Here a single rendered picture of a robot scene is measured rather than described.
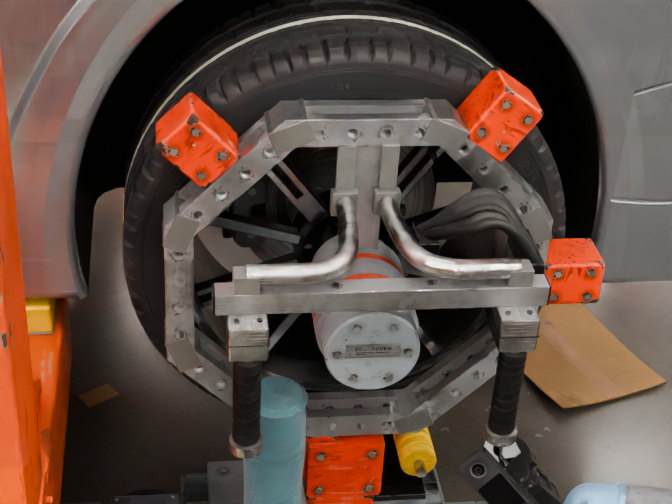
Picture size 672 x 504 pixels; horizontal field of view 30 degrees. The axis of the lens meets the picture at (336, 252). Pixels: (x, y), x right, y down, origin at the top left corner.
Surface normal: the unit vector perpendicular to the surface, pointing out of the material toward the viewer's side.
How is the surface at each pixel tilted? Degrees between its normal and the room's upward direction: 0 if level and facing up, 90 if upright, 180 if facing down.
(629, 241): 90
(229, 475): 0
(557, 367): 1
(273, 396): 0
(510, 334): 90
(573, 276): 90
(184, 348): 90
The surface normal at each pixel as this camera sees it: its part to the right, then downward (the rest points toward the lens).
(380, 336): 0.12, 0.54
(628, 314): 0.05, -0.84
